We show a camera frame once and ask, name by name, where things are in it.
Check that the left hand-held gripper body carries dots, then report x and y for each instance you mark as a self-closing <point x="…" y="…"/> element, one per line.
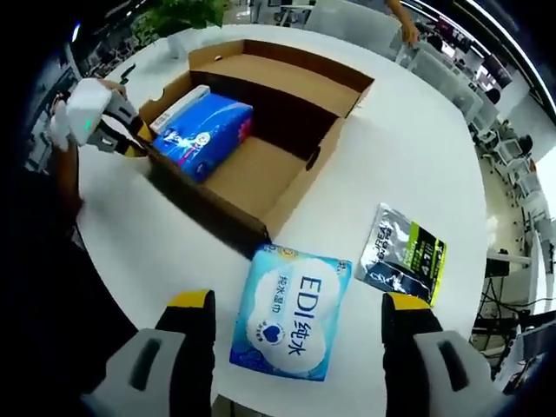
<point x="84" y="113"/>

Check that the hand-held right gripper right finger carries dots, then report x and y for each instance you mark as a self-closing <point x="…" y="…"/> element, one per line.
<point x="480" y="382"/>

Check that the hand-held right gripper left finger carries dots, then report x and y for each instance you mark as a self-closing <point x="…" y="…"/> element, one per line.
<point x="113" y="391"/>

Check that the white long carton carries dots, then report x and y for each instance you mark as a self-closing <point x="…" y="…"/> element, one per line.
<point x="182" y="104"/>

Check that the blue flowered tissue pack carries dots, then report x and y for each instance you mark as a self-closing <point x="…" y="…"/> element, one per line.
<point x="204" y="130"/>

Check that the brown cardboard shoe box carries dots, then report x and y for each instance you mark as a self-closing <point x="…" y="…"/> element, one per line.
<point x="260" y="174"/>

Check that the silver black mask sachet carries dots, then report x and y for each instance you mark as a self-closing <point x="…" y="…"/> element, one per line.
<point x="399" y="256"/>

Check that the light blue wet wipes pack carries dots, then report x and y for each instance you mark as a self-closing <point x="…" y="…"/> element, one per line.
<point x="282" y="330"/>

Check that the person's left hand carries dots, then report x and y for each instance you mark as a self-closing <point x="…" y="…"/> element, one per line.
<point x="118" y="90"/>

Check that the small black device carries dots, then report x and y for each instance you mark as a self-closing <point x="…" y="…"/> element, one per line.
<point x="126" y="74"/>

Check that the person's black shirt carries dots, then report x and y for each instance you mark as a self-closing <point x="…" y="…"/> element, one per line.
<point x="65" y="304"/>

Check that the green plant in white pot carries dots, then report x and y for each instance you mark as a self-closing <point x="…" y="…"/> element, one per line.
<point x="191" y="17"/>

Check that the black monitor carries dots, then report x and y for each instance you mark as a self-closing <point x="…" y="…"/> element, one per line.
<point x="496" y="267"/>

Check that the row of white office chairs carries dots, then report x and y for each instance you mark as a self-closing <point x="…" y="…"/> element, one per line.
<point x="460" y="95"/>

